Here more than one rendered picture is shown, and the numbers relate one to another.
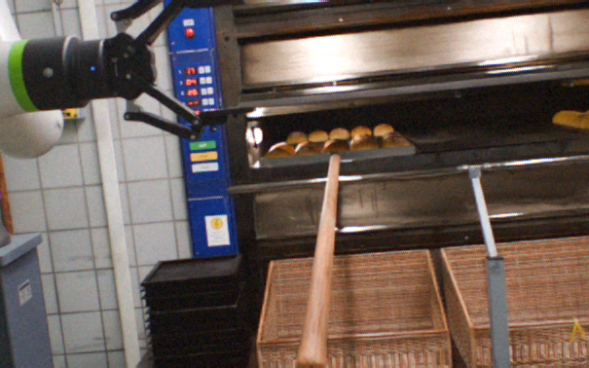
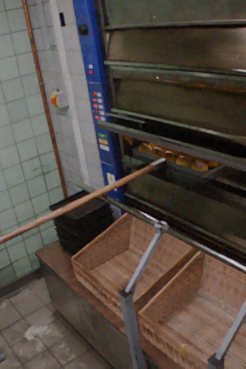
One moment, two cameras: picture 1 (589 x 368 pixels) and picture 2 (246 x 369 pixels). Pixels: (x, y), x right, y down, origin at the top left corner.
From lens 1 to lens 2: 195 cm
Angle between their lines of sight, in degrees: 53
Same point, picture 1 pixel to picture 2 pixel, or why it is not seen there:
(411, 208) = (195, 213)
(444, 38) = (215, 105)
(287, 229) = (138, 195)
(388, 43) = (184, 100)
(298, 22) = (137, 74)
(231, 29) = (110, 72)
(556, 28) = not seen: outside the picture
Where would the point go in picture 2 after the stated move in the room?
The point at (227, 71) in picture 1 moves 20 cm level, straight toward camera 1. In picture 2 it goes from (111, 96) to (84, 106)
